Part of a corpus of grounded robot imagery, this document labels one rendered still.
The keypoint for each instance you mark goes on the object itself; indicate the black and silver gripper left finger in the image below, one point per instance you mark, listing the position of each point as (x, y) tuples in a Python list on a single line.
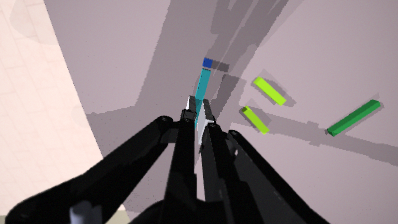
[(94, 196)]

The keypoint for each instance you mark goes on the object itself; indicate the small blue cube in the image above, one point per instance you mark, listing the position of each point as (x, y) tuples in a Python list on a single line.
[(207, 63)]

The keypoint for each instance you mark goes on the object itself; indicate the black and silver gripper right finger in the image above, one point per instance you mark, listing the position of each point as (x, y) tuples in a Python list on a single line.
[(274, 199)]

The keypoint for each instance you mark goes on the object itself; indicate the turquoise rod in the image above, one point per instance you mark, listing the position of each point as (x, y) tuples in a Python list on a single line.
[(201, 89)]

